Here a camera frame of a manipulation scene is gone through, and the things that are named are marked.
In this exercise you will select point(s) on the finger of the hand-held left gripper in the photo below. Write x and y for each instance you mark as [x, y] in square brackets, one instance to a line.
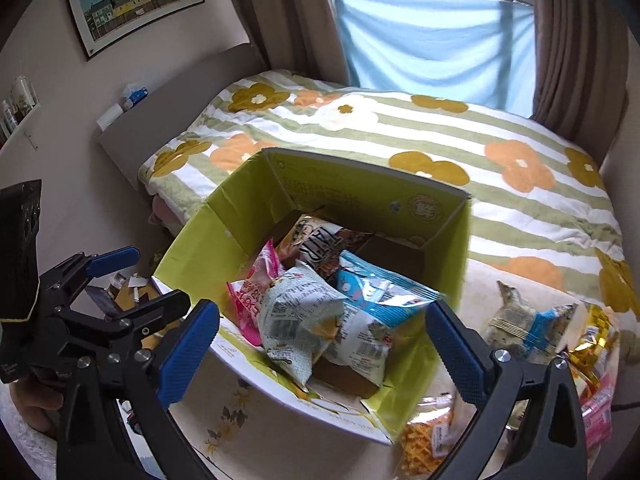
[115, 261]
[150, 312]

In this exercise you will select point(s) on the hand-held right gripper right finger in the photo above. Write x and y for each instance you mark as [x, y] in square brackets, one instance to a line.
[456, 360]

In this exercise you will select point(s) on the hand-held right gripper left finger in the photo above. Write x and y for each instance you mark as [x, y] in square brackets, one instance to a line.
[190, 355]

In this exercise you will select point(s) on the cream and blue corn-print snack bag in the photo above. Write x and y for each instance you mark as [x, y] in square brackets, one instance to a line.
[527, 327]

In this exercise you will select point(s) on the gold snack bag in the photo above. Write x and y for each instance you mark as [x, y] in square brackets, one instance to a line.
[595, 340]

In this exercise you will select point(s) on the green cardboard box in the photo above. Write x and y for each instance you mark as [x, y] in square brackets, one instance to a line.
[325, 180]

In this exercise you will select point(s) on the person's left hand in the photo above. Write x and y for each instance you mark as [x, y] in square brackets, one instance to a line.
[31, 402]

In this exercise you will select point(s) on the pile of paper scraps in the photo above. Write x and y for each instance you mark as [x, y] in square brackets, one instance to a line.
[127, 292]

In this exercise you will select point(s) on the pink cloth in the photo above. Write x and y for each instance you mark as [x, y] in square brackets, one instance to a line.
[162, 212]

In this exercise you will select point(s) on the pink snack bag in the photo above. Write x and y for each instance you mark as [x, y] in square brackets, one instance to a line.
[250, 296]

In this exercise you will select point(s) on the clear waffle packet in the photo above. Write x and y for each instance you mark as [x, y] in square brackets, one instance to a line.
[427, 442]

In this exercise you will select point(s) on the blue and white snack bag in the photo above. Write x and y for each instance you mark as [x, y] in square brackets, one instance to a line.
[372, 290]

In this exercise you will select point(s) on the grey-white printed snack bag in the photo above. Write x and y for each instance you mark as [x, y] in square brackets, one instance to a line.
[295, 321]

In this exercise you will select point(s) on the brown cardboard packet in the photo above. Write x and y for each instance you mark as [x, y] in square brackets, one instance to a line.
[345, 377]

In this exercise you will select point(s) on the pink snack packet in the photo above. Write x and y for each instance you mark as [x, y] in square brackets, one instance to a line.
[600, 412]

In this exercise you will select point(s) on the blue tissue pack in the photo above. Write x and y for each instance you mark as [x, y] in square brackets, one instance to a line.
[135, 96]

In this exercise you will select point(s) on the brown striped snack bag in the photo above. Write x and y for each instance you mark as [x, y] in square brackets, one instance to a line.
[320, 250]

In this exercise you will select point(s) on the beige headboard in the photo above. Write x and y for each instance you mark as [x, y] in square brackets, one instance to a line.
[200, 80]

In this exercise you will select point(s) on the floral striped blanket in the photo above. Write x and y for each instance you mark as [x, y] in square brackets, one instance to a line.
[380, 125]

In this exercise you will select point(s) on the framed houses picture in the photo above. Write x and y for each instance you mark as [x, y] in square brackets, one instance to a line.
[132, 2]

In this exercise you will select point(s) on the brown curtain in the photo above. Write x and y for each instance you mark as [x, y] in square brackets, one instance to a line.
[280, 15]
[575, 45]

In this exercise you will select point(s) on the light blue cloth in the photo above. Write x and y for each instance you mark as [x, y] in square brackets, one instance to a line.
[430, 45]

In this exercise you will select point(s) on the wall shelf with jars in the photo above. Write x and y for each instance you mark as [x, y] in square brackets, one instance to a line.
[17, 107]

